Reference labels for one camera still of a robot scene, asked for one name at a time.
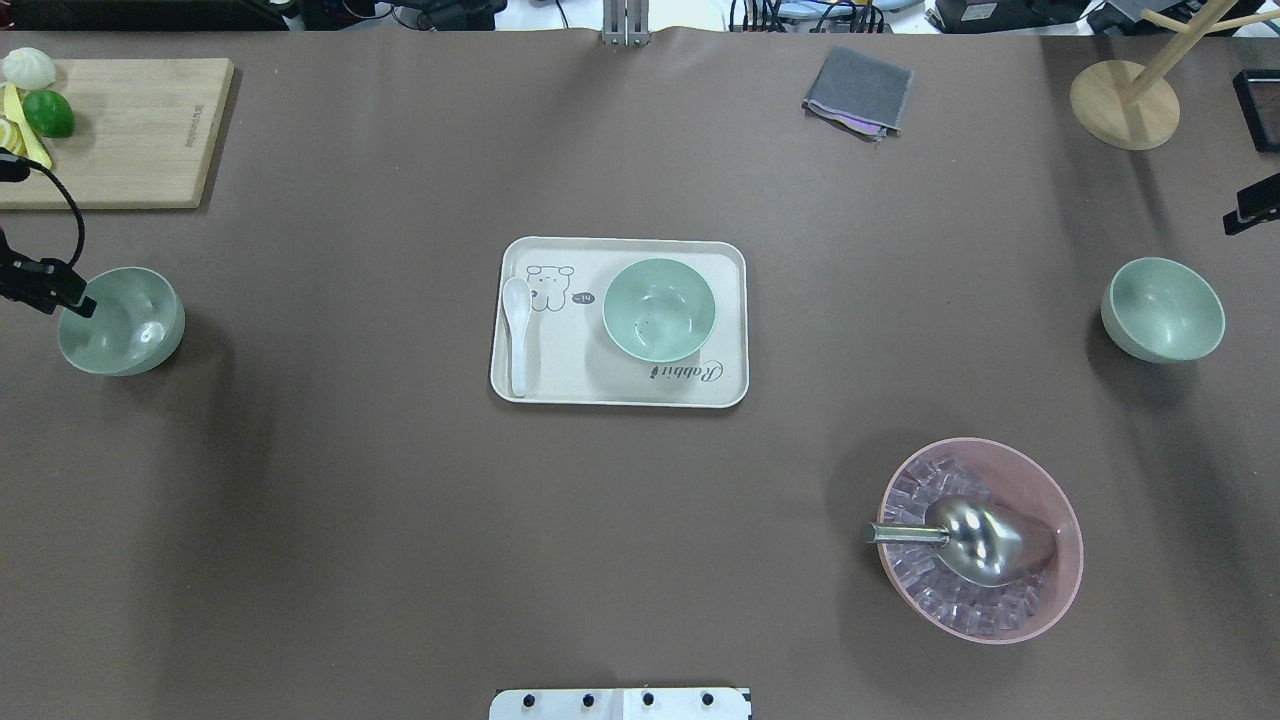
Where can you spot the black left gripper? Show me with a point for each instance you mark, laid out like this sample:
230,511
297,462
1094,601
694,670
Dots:
42,281

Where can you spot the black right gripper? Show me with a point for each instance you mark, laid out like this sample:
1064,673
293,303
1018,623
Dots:
1256,208

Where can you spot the green bowl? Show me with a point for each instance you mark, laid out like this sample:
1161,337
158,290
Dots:
1162,312
138,324
659,310

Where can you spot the wooden mug tree stand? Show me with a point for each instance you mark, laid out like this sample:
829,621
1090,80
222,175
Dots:
1131,106

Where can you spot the lemon slice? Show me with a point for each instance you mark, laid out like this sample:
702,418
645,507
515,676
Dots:
11,138

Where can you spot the wooden cutting board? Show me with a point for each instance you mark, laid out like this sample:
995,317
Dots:
146,130

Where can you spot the green lime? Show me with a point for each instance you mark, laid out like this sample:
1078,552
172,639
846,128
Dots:
49,114

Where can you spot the yellow plastic knife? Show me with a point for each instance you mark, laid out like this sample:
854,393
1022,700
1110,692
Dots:
30,144

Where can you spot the white garlic bulb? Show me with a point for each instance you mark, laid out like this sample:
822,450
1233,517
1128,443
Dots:
28,69

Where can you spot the pink bowl with ice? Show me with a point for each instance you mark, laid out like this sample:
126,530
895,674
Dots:
989,471

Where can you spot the grey folded cloth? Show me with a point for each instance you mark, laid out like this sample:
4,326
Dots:
858,92

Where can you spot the white spoon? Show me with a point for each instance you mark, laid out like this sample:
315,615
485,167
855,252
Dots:
516,305

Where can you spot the metal ice scoop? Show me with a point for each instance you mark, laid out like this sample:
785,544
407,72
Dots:
980,541

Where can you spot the beige rabbit tray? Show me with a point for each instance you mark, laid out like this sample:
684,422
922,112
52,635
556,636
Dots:
572,360

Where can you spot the green bowl on tray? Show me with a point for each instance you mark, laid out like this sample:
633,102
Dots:
659,310

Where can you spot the white pedestal column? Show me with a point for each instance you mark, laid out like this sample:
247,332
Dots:
697,702

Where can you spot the aluminium frame post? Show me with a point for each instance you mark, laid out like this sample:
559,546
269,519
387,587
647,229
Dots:
625,23

